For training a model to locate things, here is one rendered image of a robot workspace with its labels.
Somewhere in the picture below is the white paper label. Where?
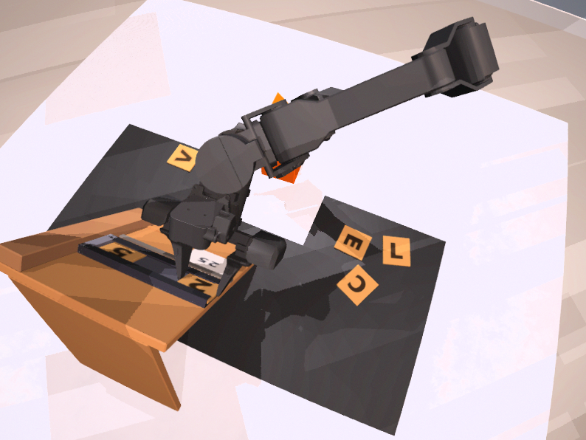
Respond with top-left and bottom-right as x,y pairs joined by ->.
190,250 -> 227,274

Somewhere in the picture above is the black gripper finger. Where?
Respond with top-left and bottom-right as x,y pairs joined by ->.
160,227 -> 193,280
216,251 -> 252,297

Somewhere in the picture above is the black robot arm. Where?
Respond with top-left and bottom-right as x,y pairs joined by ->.
169,17 -> 500,251

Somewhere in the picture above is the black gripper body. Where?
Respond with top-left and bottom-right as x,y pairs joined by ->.
141,182 -> 286,270

